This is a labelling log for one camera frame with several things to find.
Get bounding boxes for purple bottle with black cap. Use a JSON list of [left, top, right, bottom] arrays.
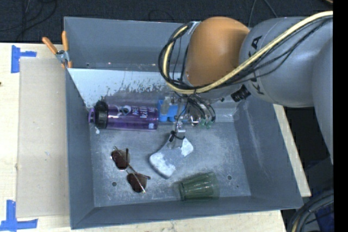
[[88, 100, 159, 131]]

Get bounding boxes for dark green ribbed cup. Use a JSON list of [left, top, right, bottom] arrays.
[[177, 171, 221, 202]]

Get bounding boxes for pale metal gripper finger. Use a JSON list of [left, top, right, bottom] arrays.
[[166, 128, 187, 149]]

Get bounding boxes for black cylinder on white bracket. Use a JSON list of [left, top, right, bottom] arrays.
[[230, 85, 252, 103]]

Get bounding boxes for pale wood flat board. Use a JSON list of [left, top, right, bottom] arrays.
[[15, 57, 70, 218]]

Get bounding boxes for brown sunglasses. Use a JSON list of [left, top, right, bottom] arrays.
[[110, 146, 151, 194]]

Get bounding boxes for grey and white flat piece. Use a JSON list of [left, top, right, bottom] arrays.
[[148, 137, 195, 179]]

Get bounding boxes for grey metal bin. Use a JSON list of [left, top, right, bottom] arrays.
[[63, 16, 305, 230]]

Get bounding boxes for blue toy block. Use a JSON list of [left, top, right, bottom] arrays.
[[158, 99, 179, 123]]

